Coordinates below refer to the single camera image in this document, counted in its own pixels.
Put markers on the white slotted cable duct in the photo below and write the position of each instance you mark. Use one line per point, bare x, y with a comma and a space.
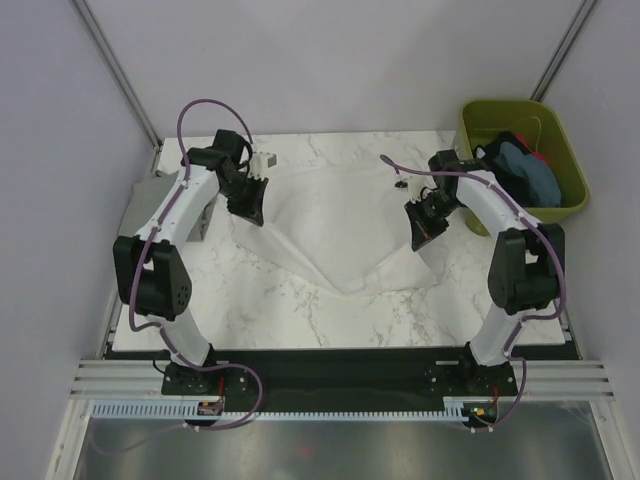
209, 408

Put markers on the grey folded t-shirt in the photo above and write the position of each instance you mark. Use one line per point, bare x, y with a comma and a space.
150, 205

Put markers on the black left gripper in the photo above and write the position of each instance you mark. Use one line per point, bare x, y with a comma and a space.
252, 211

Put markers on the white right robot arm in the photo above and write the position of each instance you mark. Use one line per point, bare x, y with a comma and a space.
526, 276

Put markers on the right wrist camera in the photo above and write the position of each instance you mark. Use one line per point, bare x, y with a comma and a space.
404, 186

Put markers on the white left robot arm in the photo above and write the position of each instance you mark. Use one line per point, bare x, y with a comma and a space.
152, 278

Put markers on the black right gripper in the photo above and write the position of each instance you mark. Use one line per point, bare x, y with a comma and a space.
423, 231

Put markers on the aluminium front frame rail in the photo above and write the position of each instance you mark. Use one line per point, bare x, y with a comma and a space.
543, 380

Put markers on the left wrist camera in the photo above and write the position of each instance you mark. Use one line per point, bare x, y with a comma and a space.
260, 163

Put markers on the dark clothes pile in bin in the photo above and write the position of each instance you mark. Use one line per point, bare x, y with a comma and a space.
523, 174

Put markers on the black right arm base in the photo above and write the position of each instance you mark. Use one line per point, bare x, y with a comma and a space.
454, 372

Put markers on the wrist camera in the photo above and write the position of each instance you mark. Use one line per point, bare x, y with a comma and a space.
260, 163
404, 186

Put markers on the white t-shirt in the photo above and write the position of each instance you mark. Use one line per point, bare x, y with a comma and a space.
343, 228

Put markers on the olive green plastic bin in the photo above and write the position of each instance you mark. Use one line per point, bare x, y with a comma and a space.
481, 120

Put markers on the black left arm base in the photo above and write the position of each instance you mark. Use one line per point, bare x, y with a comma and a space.
184, 381

